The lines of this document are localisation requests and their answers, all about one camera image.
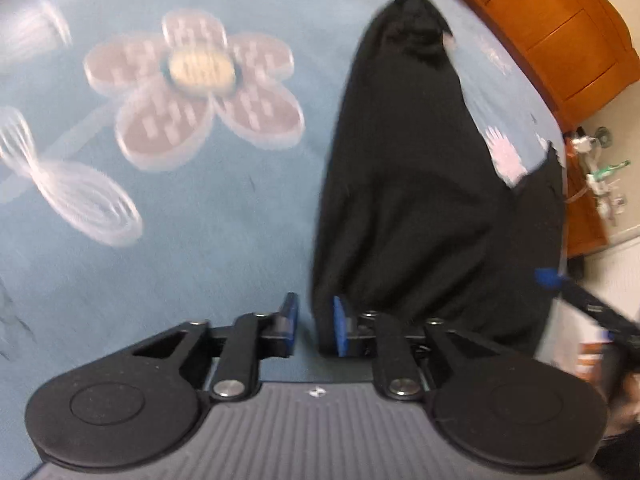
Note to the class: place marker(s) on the wooden headboard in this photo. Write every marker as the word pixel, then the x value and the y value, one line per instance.
pixel 540 35

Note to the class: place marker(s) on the small desk fan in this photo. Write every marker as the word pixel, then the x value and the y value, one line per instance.
pixel 603 138

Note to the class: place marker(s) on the wooden nightstand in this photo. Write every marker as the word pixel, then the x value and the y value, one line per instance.
pixel 582 230

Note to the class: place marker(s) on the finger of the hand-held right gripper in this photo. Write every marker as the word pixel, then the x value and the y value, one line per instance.
pixel 547 277

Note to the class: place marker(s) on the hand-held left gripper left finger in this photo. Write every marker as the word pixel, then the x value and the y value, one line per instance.
pixel 291 317

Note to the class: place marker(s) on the black pants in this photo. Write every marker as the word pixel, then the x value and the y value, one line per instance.
pixel 410 185

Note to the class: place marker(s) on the blue floral bed sheet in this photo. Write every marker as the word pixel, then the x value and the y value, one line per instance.
pixel 200 235

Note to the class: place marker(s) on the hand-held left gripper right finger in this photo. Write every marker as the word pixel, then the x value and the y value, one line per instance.
pixel 340 325

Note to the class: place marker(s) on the green bottle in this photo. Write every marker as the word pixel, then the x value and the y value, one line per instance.
pixel 610 171

